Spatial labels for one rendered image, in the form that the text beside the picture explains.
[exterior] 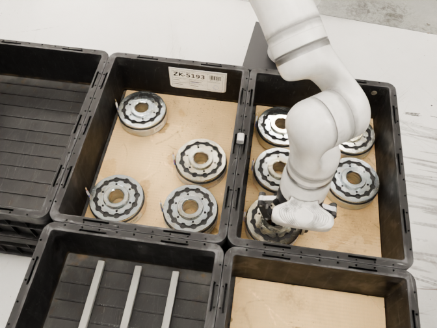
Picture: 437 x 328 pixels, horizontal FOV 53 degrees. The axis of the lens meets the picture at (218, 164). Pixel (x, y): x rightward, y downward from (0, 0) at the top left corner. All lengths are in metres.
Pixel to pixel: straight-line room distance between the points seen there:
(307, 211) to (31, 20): 1.09
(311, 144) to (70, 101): 0.66
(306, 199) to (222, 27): 0.83
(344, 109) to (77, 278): 0.54
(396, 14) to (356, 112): 2.22
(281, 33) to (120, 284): 0.51
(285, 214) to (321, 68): 0.23
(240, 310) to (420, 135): 0.68
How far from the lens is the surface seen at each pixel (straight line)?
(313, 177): 0.62
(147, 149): 0.94
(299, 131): 0.53
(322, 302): 0.82
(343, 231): 0.88
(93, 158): 0.91
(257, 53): 1.18
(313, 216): 0.67
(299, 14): 0.54
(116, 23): 1.43
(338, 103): 0.55
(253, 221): 0.82
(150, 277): 0.82
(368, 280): 0.78
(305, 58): 0.54
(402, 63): 1.39
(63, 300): 0.84
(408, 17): 2.76
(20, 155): 1.01
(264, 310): 0.80
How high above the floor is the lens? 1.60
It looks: 57 degrees down
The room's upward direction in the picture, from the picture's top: 2 degrees clockwise
